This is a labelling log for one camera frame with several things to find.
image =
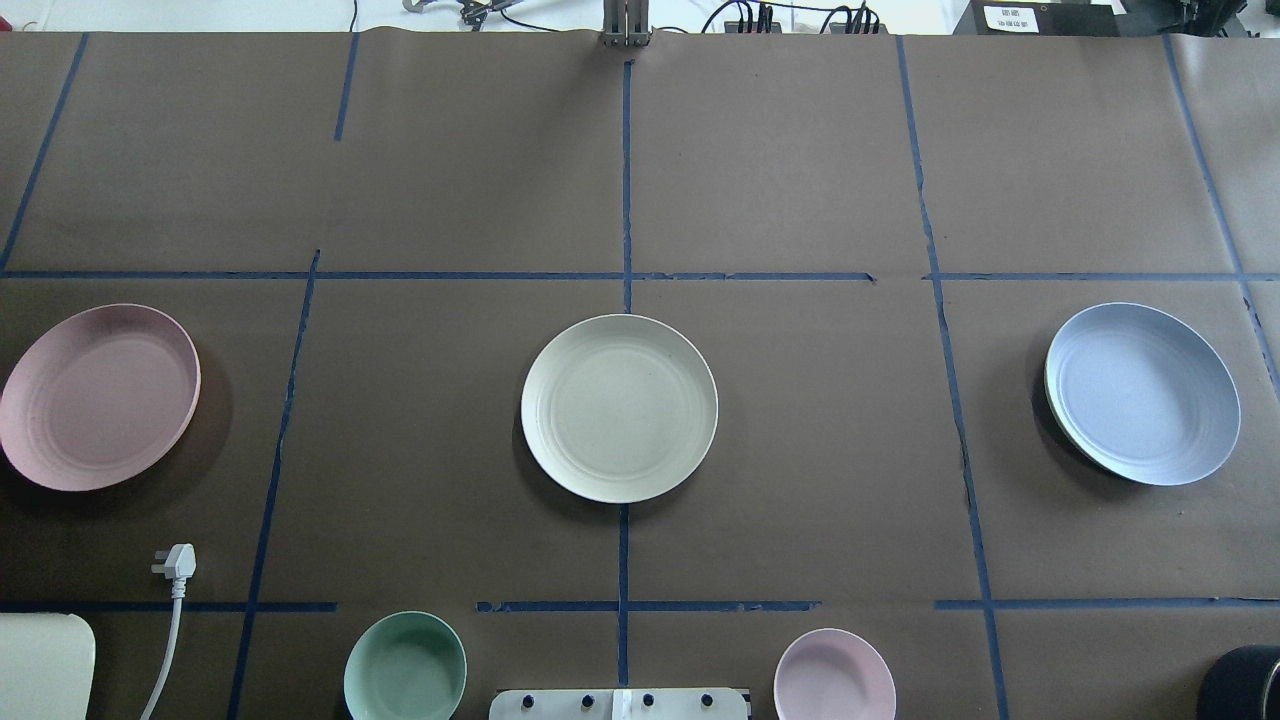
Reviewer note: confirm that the pink plate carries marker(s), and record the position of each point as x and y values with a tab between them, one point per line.
100	398

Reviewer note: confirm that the green plate under blue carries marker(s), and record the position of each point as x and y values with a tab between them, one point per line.
1050	427

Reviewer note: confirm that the cream white plate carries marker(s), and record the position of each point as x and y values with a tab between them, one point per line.
619	408

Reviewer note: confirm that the pink bowl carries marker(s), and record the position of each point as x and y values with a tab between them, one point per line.
830	673

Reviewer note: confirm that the green bowl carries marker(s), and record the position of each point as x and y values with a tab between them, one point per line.
408	665

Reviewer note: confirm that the black box with label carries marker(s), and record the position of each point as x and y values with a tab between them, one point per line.
1041	18

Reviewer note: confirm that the white power plug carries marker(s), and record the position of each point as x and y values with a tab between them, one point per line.
177	564

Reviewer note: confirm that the cream toaster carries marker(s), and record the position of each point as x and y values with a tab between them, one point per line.
47	665

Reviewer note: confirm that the dark blue saucepan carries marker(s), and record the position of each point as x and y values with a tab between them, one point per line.
1242	684

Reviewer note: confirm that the aluminium frame post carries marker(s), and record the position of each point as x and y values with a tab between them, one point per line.
626	23

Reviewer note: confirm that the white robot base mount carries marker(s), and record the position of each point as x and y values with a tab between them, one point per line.
623	703

